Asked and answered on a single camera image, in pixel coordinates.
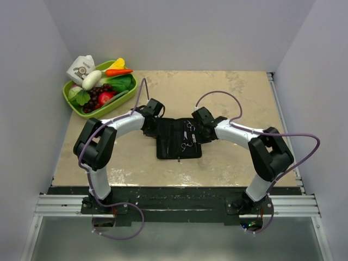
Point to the silver straight hair scissors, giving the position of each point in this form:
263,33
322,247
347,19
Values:
187,144

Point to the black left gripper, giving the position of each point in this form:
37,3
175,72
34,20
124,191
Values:
153,133

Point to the purple toy grapes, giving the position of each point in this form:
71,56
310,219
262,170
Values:
94,93

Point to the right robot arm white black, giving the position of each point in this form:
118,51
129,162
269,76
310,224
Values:
269,153

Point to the green toy leafy vegetable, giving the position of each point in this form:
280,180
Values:
78,95

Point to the green plastic tray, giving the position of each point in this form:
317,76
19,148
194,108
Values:
123,88

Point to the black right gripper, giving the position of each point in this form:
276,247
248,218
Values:
206,140

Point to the silver thinning scissors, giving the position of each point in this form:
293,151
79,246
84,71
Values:
188,127

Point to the red toy fruit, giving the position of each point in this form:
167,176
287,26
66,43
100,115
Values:
105,97

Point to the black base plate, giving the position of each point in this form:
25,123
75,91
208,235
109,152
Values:
178,205

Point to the black zip tool case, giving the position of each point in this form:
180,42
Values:
170,138

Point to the white toy radish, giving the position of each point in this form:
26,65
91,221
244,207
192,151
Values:
91,80

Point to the yellow toy pepper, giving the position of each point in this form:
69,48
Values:
118,64

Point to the orange toy carrot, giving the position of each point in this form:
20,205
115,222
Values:
117,72

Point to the white paper bag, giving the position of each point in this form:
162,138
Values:
80,68

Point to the aluminium frame rail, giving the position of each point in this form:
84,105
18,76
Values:
50,206

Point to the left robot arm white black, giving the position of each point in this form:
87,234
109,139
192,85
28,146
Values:
95,144

